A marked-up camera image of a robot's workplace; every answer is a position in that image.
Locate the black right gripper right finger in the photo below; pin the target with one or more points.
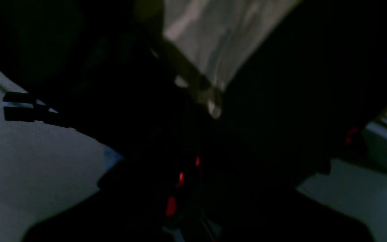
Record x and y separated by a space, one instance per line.
299 81

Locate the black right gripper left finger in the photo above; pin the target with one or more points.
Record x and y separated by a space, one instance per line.
97 66

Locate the camouflage t-shirt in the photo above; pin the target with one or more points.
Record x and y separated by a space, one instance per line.
204 42

